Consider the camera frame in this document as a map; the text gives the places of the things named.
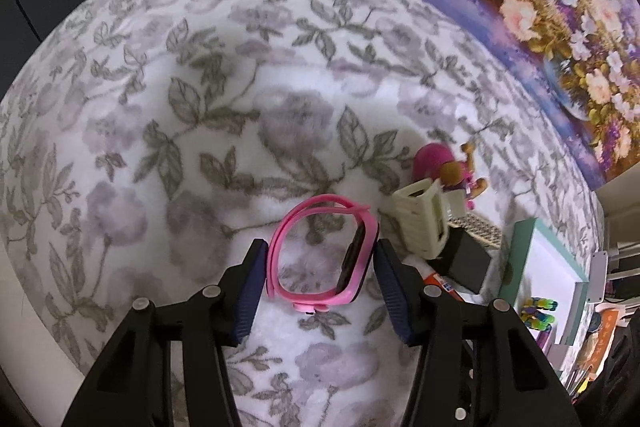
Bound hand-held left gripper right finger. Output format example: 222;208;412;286
374;238;581;427

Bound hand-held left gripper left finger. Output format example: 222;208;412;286
62;238;269;427

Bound pink smartwatch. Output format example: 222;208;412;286
266;194;381;314

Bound colourful plastic bead toy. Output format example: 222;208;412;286
520;297;558;333

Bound teal box tray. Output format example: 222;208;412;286
497;218;591;348

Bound red glue bottle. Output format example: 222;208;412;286
420;272;468;303

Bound black charger adapter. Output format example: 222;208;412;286
440;229;493;295

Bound cream hair claw clip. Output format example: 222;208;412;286
391;178;451;260

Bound pink toy figure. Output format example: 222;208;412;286
411;143;491;210

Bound white plastic device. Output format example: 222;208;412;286
587;249;611;305

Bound dark cloth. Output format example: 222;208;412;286
575;322;640;427

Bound flower painting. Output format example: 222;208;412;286
422;0;640;192

